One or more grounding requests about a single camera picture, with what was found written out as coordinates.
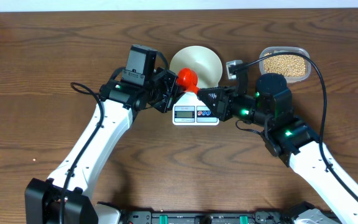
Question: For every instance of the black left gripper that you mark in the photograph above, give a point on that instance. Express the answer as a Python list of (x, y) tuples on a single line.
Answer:
[(173, 90)]

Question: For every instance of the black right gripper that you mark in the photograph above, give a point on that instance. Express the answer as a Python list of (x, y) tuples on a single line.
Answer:
[(222, 104)]

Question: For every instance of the red measuring scoop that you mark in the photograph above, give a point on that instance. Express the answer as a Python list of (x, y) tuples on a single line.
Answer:
[(188, 80)]

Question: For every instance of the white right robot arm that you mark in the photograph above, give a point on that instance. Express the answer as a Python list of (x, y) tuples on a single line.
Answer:
[(288, 137)]

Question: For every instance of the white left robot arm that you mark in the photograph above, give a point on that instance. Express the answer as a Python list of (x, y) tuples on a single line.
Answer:
[(65, 196)]

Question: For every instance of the cream ceramic bowl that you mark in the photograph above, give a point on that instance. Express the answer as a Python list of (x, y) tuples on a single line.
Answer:
[(203, 61)]

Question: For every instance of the white digital kitchen scale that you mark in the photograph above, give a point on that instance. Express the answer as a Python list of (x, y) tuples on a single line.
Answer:
[(190, 111)]

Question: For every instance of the clear plastic soybean container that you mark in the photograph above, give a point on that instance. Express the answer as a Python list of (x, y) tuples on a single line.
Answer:
[(292, 67)]

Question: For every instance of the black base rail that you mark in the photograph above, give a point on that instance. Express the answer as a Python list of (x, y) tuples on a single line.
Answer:
[(148, 217)]

